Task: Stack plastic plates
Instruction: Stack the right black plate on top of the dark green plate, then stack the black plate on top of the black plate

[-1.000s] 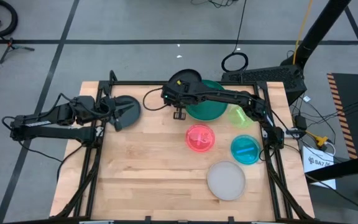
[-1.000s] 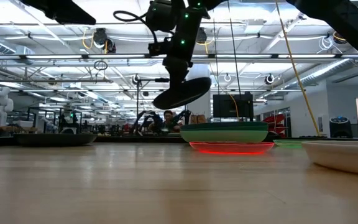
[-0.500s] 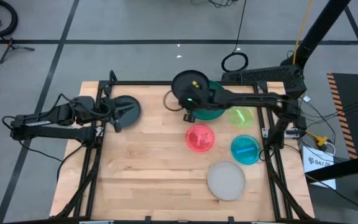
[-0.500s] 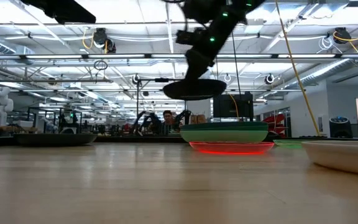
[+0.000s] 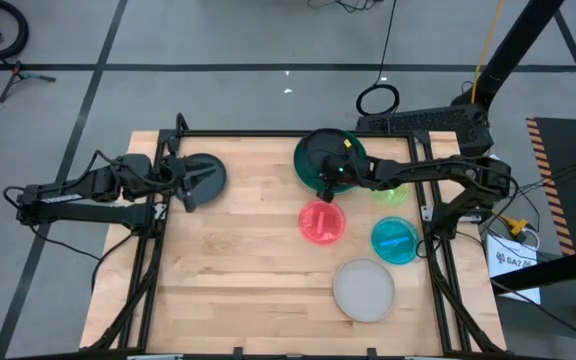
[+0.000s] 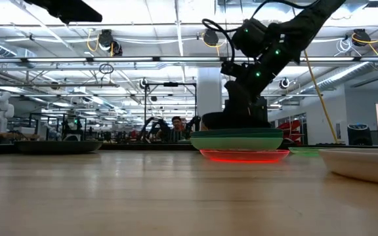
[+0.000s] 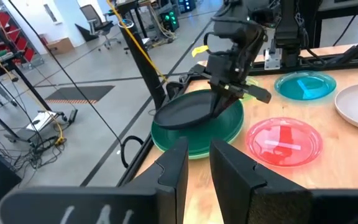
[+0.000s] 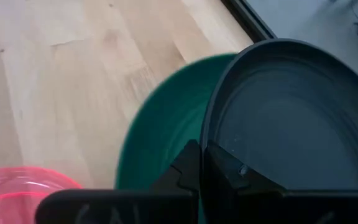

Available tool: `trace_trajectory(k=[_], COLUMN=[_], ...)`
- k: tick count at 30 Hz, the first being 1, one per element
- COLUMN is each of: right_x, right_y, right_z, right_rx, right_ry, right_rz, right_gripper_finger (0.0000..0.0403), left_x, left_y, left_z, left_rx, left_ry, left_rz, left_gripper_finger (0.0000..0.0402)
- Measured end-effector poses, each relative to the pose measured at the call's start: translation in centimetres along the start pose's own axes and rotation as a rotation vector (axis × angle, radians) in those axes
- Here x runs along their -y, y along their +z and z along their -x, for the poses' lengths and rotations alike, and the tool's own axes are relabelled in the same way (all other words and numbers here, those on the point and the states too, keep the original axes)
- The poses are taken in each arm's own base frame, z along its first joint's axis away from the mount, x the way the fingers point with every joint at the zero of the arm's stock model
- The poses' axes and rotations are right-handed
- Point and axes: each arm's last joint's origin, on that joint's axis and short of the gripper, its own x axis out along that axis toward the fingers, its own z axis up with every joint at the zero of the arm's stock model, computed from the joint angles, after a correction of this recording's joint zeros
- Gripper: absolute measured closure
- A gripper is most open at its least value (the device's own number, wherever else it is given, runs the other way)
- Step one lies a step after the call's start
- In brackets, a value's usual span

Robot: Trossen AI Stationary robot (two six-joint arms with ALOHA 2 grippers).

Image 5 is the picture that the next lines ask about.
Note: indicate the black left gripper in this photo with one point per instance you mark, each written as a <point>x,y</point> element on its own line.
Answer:
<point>175,175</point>

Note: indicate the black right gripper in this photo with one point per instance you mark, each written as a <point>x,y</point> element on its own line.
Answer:
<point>350,170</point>

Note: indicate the dark grey plastic plate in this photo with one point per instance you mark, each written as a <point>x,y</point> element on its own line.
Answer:
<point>213,192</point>

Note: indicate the small red translucent plate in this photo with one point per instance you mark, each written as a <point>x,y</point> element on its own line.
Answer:
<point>320,225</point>

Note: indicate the small neon green translucent plate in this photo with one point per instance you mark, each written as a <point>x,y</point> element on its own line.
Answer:
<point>393,196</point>

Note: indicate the small teal translucent plate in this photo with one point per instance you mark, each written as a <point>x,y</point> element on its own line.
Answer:
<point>395,240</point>

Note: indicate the pale grey plastic plate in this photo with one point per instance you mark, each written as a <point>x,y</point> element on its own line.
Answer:
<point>363,290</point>

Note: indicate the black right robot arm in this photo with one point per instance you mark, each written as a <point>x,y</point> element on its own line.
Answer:
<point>418,167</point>

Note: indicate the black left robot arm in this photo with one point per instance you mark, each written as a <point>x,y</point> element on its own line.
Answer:
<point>93,212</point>

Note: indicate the yellow tag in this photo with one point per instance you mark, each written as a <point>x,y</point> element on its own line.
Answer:
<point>347,143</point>

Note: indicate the yellow connector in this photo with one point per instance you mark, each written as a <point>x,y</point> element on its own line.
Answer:
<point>517,226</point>

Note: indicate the black tripod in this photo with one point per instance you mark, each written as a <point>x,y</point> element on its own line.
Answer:
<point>18,75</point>

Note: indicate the white cardboard box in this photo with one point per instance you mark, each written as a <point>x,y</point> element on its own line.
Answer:
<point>513,270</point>

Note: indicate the black slanted pole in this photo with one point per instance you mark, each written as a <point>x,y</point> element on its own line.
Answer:
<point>513,50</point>

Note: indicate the black metal beam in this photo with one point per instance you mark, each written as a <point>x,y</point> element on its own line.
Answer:
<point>543,272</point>

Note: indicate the black hazard-striped platform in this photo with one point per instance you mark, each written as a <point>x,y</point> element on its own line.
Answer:
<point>568,150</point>

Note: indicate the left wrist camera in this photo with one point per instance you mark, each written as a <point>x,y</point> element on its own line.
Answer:
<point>189,202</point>

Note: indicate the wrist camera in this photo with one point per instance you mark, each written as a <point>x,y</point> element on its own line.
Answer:
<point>189,202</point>
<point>325,195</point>

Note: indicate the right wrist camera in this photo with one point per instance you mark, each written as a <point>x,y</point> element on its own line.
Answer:
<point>325,195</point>

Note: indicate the black metal table frame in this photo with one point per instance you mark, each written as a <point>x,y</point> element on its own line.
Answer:
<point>248,133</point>

